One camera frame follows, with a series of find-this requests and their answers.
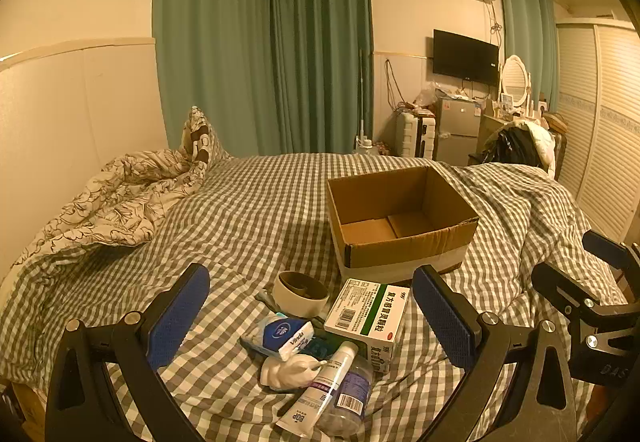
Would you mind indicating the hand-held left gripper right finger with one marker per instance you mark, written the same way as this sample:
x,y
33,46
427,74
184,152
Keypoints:
x,y
445,317

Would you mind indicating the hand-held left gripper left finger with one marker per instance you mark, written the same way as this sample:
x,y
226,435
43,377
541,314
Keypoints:
x,y
177,317

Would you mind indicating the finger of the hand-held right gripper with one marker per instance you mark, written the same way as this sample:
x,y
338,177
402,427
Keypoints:
x,y
602,239
560,284

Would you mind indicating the cardboard box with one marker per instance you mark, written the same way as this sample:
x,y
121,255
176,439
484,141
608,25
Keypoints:
x,y
410,247

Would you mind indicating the green and white medicine box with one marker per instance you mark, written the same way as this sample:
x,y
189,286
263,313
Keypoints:
x,y
365,307

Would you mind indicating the blue tissue pack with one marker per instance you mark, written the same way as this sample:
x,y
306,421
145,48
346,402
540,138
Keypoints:
x,y
285,334

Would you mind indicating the clear bottle with blue label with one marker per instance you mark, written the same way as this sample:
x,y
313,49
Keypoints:
x,y
352,392

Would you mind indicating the roll of packing tape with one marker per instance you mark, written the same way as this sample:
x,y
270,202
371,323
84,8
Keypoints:
x,y
300,304

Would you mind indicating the teal packet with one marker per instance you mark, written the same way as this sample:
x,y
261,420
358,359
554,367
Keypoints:
x,y
316,348

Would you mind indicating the white toothpaste tube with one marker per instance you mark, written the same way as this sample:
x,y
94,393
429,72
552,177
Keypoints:
x,y
310,407

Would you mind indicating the white puffy jacket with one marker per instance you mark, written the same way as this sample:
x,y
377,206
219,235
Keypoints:
x,y
542,139

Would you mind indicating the black clothing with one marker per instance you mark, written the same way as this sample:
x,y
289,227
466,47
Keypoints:
x,y
515,147

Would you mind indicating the white louvered wardrobe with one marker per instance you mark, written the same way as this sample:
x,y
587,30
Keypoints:
x,y
600,112

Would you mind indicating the floral quilt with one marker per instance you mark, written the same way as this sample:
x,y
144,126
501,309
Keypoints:
x,y
110,207

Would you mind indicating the silver small fridge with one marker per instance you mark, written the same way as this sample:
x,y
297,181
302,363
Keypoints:
x,y
457,132

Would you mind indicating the brown flower patterned pillow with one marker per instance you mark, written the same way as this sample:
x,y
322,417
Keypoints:
x,y
202,137

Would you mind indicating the white oval vanity mirror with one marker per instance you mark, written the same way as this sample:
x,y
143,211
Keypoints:
x,y
515,79

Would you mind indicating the white ribbed suitcase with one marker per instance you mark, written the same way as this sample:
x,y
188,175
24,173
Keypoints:
x,y
415,134

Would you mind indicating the light green window curtain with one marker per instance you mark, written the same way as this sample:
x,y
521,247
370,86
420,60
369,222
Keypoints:
x,y
530,37

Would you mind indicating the clear plastic bag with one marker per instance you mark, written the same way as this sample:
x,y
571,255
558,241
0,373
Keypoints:
x,y
426,98

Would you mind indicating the white mop pole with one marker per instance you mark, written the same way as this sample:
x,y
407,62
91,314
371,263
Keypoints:
x,y
360,97

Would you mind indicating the black wall television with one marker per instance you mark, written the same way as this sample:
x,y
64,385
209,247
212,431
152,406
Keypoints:
x,y
465,56

